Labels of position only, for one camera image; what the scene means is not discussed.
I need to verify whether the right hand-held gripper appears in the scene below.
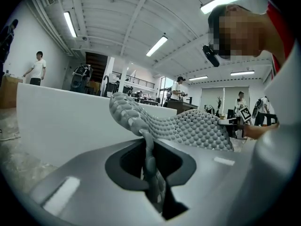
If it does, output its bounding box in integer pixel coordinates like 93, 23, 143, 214
217, 106, 252, 140

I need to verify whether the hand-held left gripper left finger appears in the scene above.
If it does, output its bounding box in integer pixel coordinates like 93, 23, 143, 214
30, 139, 165, 222

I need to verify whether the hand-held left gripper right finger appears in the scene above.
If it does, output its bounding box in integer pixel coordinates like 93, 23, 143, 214
154, 139, 257, 213

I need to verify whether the grey rubber floor mat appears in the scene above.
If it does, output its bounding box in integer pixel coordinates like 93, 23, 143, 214
109, 92, 235, 203

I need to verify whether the person's right forearm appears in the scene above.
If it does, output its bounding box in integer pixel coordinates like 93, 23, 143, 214
243, 123, 280, 140

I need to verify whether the white bathtub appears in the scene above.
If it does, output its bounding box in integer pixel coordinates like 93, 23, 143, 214
16, 82, 179, 168

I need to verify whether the potted plant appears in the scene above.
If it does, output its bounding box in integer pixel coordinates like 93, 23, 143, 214
216, 97, 223, 117

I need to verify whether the dark wooden sink table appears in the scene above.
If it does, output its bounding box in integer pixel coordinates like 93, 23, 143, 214
163, 100, 199, 115

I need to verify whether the person's head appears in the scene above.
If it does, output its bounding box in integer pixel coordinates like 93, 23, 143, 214
208, 3, 286, 61

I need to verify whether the black balcony railing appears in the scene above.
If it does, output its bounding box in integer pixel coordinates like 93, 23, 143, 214
111, 71, 156, 88

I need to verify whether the person's red shirt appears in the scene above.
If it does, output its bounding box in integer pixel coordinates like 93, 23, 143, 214
267, 0, 286, 74

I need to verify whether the tall curved black faucet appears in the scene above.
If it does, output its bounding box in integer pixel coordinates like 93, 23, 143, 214
103, 75, 111, 97

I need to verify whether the dark staircase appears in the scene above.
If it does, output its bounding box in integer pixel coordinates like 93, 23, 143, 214
85, 52, 108, 89

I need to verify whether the small cardboard box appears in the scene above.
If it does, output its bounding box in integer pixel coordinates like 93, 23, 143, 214
0, 75, 24, 109

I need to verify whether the black head camera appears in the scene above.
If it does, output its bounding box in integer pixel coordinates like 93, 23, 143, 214
202, 45, 221, 67

